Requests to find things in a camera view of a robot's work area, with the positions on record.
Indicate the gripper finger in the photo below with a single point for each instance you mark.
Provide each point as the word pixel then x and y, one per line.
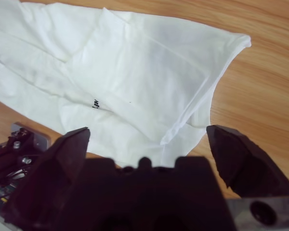
pixel 243 163
pixel 57 163

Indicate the white t-shirt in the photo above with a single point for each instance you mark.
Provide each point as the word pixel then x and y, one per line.
pixel 122 72

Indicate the black corner bracket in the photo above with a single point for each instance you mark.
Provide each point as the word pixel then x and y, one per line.
pixel 21 138

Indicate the dark camera post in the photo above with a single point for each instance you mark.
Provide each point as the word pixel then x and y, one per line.
pixel 4 160

